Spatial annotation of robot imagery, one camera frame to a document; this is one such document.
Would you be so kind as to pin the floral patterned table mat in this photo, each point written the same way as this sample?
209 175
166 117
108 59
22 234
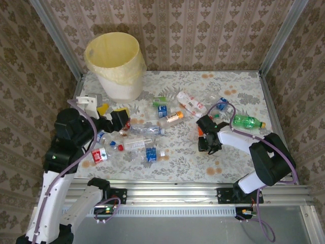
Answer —
182 157

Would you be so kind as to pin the white plastic waste bin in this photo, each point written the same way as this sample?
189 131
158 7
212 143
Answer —
119 91

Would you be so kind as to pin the aluminium table side rail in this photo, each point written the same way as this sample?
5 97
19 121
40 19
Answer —
80 86
270 101

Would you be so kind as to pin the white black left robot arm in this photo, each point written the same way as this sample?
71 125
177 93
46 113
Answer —
50 198

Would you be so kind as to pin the small bottle green label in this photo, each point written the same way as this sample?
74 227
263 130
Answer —
158 103

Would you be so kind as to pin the short bottle blue white label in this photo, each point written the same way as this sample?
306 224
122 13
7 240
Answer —
101 136

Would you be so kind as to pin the aluminium front mounting rail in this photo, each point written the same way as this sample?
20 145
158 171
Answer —
172 193

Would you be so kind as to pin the clear bottle red cap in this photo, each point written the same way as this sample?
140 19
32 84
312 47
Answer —
119 148

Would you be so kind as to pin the large crushed bottle red-white label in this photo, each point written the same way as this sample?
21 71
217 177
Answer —
190 103

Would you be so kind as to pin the grey metal panel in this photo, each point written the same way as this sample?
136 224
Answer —
165 231

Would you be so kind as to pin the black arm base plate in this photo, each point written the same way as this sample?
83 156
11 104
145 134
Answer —
224 195
119 195

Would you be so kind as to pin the white label bottle orange cap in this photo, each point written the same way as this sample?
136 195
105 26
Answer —
172 117

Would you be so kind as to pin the clear bottle dark blue label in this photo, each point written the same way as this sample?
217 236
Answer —
223 103

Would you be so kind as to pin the aluminium frame post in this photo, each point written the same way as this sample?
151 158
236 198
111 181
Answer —
281 38
58 38

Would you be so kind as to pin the clear bottle red white label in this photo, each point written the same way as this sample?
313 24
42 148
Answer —
98 155

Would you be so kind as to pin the bottle white label orange logo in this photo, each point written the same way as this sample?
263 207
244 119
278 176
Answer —
135 144

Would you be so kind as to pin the small controller board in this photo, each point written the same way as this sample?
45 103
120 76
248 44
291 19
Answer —
243 212
104 210

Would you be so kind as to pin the small bottle blue label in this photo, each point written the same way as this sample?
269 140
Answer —
162 111

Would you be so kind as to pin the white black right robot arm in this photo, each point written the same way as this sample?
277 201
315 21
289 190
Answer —
269 157

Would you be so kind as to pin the green plastic bottle yellow cap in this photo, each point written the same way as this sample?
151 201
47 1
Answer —
246 121

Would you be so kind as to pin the long clear bottle blue cap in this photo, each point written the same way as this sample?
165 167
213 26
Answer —
147 130

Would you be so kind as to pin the crushed bottle blue label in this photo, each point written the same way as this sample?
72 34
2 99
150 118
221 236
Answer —
151 155

